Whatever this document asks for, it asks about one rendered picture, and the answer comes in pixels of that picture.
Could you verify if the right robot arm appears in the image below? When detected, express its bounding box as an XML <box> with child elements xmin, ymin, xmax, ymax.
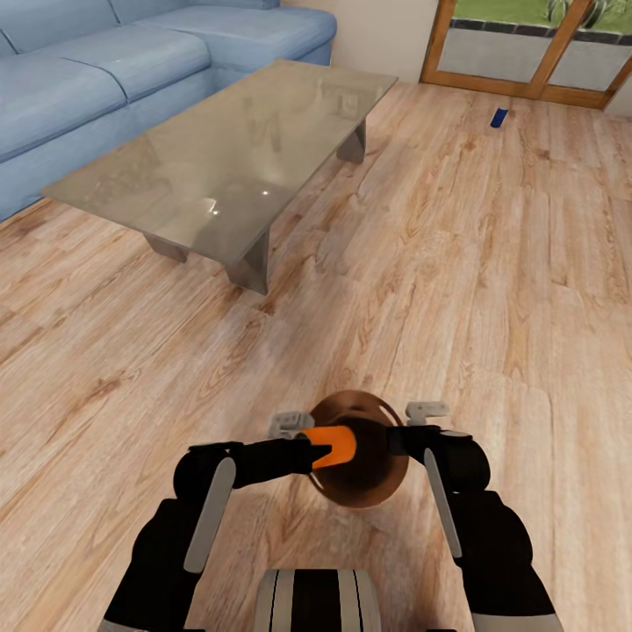
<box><xmin>387</xmin><ymin>401</ymin><xmax>564</xmax><ymax>632</ymax></box>

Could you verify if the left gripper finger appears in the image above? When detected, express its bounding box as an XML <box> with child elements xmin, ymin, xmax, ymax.
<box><xmin>311</xmin><ymin>445</ymin><xmax>332</xmax><ymax>461</ymax></box>

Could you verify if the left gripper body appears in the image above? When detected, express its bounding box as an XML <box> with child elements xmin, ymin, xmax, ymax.
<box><xmin>258</xmin><ymin>438</ymin><xmax>314</xmax><ymax>482</ymax></box>

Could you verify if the can of soda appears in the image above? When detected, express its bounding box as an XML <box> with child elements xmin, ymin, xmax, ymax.
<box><xmin>293</xmin><ymin>426</ymin><xmax>357</xmax><ymax>469</ymax></box>
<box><xmin>491</xmin><ymin>106</ymin><xmax>508</xmax><ymax>128</ymax></box>

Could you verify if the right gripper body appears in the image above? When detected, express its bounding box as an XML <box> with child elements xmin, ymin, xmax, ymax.
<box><xmin>387</xmin><ymin>424</ymin><xmax>440</xmax><ymax>461</ymax></box>

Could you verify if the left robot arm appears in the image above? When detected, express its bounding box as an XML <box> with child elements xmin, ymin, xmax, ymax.
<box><xmin>96</xmin><ymin>412</ymin><xmax>332</xmax><ymax>632</ymax></box>

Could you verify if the trash can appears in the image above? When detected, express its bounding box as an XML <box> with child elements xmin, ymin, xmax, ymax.
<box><xmin>306</xmin><ymin>390</ymin><xmax>410</xmax><ymax>510</ymax></box>

